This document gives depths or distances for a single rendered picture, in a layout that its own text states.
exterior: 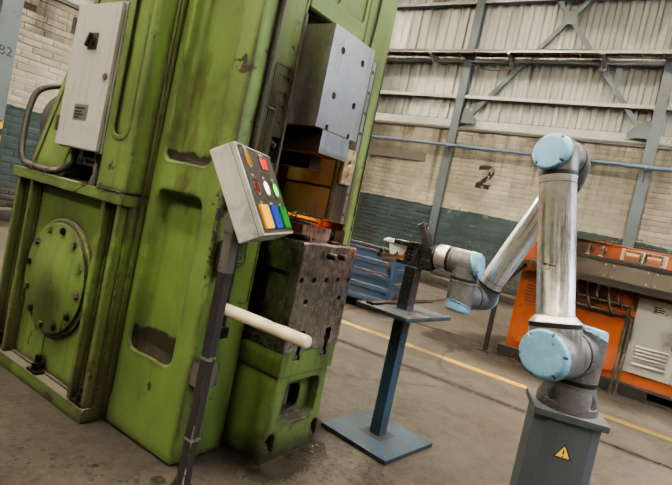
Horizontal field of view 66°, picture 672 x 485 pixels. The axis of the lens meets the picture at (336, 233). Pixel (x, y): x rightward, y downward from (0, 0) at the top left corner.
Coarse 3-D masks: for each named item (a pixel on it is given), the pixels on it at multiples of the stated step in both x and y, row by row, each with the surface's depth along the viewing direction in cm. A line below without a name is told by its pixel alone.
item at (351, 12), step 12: (312, 0) 205; (324, 0) 210; (336, 0) 218; (348, 0) 224; (360, 0) 231; (312, 12) 212; (324, 12) 212; (336, 12) 218; (348, 12) 226; (360, 12) 233; (348, 24) 226; (360, 24) 234; (360, 36) 235
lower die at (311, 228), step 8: (288, 216) 223; (296, 224) 208; (304, 224) 209; (312, 224) 211; (304, 232) 208; (312, 232) 212; (320, 232) 216; (328, 232) 221; (312, 240) 213; (320, 240) 218; (328, 240) 222
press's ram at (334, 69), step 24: (312, 24) 204; (336, 24) 198; (312, 48) 203; (336, 48) 201; (360, 48) 213; (312, 72) 202; (336, 72) 204; (360, 72) 217; (312, 96) 202; (336, 96) 207; (360, 96) 220; (288, 120) 208; (312, 120) 201; (336, 120) 210
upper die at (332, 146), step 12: (288, 132) 214; (300, 132) 210; (312, 132) 207; (324, 132) 205; (288, 144) 213; (300, 144) 210; (312, 144) 206; (324, 144) 207; (336, 144) 213; (348, 144) 220; (324, 156) 214; (336, 156) 215
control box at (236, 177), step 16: (224, 144) 146; (240, 144) 149; (224, 160) 145; (240, 160) 145; (256, 160) 160; (224, 176) 146; (240, 176) 145; (256, 176) 155; (272, 176) 173; (224, 192) 146; (240, 192) 145; (256, 192) 149; (272, 192) 167; (240, 208) 145; (256, 208) 145; (240, 224) 145; (256, 224) 144; (240, 240) 145; (256, 240) 154
